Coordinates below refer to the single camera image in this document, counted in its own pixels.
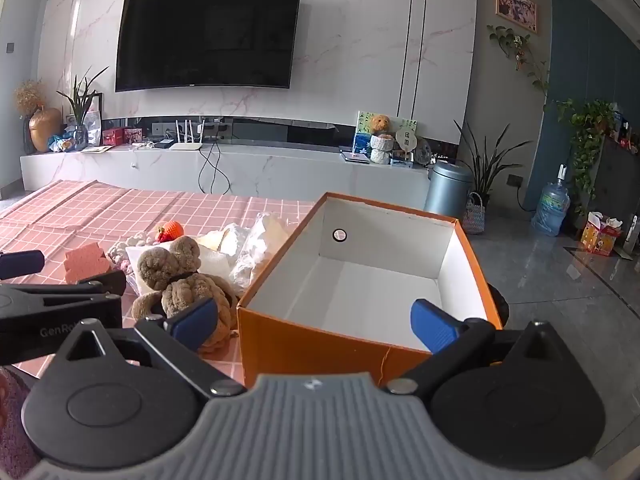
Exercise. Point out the dried flower bunch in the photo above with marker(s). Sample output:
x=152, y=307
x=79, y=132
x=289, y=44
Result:
x=29, y=96

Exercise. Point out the clear plastic bag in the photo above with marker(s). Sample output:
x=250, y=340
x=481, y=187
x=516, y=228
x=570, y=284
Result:
x=260, y=250

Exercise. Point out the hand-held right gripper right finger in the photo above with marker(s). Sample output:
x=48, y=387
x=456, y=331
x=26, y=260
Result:
x=432, y=325

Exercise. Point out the white woven pot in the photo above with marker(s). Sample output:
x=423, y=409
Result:
x=380, y=150

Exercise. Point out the black flat television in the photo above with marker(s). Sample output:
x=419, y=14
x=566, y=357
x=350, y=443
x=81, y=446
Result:
x=205, y=35

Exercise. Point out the wall socket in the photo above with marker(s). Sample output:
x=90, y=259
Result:
x=515, y=180

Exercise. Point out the small woven basket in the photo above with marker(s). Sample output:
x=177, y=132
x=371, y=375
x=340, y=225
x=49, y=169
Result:
x=474, y=217

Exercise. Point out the potted long-leaf plant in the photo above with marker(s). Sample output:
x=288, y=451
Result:
x=487, y=170

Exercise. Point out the small brown teddy bear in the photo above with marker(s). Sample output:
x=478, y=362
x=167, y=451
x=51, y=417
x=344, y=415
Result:
x=381, y=124

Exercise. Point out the pink sponge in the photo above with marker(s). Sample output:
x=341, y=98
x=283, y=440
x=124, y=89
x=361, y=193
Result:
x=85, y=262

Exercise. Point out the hanging vine plant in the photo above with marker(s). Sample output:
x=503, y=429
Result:
x=520, y=50

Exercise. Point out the gold vase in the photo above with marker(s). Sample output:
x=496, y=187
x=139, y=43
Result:
x=45, y=130

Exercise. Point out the white plush toy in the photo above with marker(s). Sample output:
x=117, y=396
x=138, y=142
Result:
x=212, y=265

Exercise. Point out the round hand fan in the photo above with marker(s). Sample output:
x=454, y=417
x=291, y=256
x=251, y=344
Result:
x=405, y=141

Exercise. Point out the white router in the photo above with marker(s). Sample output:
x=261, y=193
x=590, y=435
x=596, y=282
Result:
x=186, y=146

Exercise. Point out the blue water bottle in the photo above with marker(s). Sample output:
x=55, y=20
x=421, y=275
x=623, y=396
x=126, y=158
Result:
x=550, y=207

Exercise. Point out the red gift box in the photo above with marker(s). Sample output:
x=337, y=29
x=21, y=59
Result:
x=112, y=137
x=134, y=135

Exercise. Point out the orange knitted toy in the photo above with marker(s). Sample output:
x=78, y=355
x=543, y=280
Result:
x=172, y=231

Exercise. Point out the white knobbly soft toy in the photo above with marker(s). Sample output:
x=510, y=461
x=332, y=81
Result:
x=120, y=255

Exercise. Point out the green plant in glass vase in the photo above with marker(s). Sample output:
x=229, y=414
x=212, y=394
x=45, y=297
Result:
x=80, y=105

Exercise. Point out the trailing pothos plant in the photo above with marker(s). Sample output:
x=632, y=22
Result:
x=590, y=130

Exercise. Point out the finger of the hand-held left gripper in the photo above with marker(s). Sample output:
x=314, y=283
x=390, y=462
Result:
x=22, y=263
x=107, y=284

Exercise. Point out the orange cardboard box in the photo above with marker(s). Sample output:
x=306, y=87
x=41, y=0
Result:
x=300, y=345

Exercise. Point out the white marble tv cabinet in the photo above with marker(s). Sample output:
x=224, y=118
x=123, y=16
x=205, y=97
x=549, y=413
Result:
x=300, y=170

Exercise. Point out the brown plush teddy bear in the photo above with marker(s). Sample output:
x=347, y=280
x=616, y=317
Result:
x=155, y=265

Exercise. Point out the grey metal trash bin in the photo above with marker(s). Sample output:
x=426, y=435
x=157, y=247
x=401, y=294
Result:
x=447, y=190

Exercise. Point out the blue green painting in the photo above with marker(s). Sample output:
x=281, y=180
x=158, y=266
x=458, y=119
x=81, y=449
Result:
x=361, y=140

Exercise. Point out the dark wicker basket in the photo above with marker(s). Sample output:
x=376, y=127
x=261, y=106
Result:
x=501, y=307

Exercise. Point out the dark notebook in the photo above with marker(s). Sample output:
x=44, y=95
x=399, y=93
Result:
x=355, y=156

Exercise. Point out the grey cabinet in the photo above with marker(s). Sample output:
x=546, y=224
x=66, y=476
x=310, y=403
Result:
x=617, y=180

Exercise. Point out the framed wall picture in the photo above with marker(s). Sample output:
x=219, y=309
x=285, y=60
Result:
x=516, y=7

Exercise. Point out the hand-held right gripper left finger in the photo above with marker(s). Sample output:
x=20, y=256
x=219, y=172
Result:
x=192, y=322

